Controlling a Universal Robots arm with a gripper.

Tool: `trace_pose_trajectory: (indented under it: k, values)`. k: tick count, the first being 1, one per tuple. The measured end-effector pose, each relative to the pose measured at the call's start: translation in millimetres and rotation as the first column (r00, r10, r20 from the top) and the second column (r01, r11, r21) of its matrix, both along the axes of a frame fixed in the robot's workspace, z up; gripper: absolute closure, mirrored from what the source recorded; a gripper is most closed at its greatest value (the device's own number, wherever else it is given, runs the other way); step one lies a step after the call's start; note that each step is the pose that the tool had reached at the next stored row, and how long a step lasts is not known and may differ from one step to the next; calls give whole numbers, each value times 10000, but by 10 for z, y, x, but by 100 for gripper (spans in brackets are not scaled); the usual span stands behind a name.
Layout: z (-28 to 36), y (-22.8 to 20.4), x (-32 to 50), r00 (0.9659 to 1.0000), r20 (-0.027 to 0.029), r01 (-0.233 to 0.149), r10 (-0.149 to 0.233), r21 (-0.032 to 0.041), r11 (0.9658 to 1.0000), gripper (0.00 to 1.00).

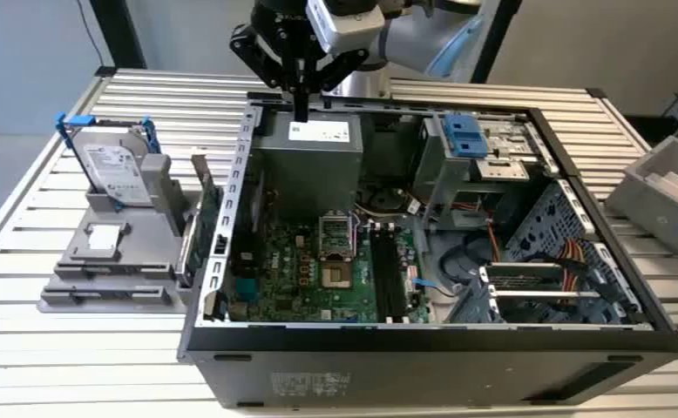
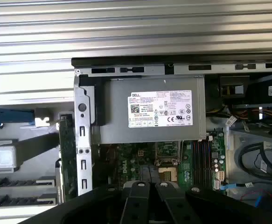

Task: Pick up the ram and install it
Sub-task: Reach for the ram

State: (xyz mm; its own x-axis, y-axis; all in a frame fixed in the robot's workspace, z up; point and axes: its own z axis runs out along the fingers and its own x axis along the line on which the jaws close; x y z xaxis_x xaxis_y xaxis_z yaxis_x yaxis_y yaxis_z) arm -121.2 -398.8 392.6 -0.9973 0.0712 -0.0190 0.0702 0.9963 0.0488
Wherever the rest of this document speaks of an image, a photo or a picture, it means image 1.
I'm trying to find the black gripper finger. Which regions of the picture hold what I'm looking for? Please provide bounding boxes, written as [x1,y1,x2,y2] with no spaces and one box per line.
[226,24,304,124]
[300,47,371,124]

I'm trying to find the RAM stick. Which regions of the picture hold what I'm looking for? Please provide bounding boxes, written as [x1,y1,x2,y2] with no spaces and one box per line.
[56,263,174,276]
[46,289,169,304]

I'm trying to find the black RAM slot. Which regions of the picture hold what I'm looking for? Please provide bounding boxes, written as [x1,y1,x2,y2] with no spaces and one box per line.
[371,224,392,324]
[384,224,407,324]
[376,224,399,324]

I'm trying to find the grey power supply unit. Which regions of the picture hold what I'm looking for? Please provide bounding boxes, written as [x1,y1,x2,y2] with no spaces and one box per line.
[253,111,365,219]

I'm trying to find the blue plastic drive latch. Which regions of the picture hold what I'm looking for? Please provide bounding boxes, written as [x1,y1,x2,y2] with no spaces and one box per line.
[441,113,485,158]

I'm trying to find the metal drive cage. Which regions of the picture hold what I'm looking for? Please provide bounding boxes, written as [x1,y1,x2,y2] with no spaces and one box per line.
[416,111,555,230]

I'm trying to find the metal socket cover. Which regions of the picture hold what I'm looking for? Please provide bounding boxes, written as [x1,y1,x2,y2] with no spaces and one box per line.
[317,211,356,259]

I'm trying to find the hard disk in blue carrier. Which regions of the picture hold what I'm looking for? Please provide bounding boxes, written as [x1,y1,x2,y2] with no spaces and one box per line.
[56,111,162,210]

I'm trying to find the green graphics card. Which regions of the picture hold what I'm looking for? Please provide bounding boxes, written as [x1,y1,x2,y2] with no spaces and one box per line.
[176,146,226,289]

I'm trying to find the CPU socket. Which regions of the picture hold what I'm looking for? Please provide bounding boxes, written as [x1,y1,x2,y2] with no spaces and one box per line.
[320,260,356,291]

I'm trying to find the grey parts rack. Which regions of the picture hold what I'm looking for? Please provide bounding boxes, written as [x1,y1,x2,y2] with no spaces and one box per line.
[34,152,200,314]

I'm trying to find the silver CPU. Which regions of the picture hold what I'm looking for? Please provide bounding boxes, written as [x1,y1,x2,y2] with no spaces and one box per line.
[85,225,124,252]

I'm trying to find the blue expansion slot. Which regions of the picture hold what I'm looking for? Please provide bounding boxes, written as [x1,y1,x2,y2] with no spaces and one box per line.
[233,278,257,304]

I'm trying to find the green motherboard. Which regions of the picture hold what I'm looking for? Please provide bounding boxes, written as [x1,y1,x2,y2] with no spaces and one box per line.
[224,217,432,324]

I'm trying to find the metal disk bay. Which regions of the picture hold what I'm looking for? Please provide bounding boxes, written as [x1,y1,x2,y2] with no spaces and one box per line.
[447,260,612,324]

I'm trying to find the white block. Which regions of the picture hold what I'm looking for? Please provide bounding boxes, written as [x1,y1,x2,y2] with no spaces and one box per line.
[646,171,678,197]

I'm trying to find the grey storage bin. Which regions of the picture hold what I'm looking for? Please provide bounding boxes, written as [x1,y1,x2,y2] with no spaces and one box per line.
[603,135,678,258]

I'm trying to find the black open PC case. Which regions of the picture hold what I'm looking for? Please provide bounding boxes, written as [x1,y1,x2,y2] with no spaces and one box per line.
[176,90,678,410]

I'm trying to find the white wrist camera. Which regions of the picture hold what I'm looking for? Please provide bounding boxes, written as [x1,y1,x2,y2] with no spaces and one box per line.
[304,0,387,54]

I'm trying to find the black frame post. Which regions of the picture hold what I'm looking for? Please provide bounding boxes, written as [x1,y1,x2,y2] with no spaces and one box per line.
[468,0,523,86]
[85,0,149,71]

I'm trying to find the power supply wire bundle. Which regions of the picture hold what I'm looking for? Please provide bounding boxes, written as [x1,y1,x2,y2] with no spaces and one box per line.
[353,180,432,219]

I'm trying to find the orange drive power wires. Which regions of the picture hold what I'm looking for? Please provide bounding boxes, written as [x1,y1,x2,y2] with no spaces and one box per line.
[452,195,488,214]

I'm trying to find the wire locking lever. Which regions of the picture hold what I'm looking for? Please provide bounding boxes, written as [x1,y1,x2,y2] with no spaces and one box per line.
[347,208,368,260]

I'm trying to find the red orange wire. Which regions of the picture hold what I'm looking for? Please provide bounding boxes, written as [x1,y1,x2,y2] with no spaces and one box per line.
[484,219,503,263]

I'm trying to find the thick black cable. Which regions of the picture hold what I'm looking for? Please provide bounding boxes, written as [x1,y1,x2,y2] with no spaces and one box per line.
[437,241,493,300]

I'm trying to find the orange yellow power wires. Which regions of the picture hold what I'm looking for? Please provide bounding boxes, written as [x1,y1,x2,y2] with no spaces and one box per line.
[556,237,588,293]

